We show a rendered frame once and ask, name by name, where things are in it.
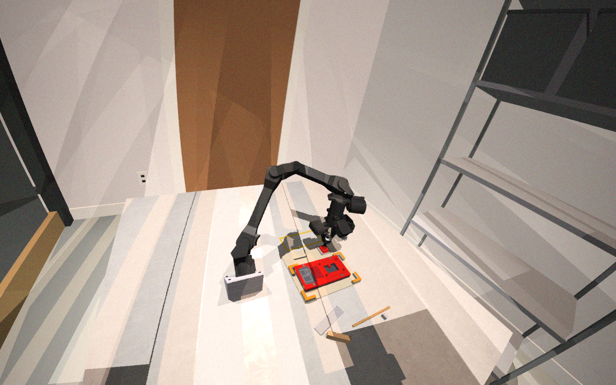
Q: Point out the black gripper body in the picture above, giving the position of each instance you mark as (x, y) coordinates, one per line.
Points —
(319, 228)

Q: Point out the brown wooden block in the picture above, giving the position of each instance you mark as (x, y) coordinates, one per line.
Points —
(338, 337)

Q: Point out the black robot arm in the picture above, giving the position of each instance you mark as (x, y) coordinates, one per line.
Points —
(243, 262)

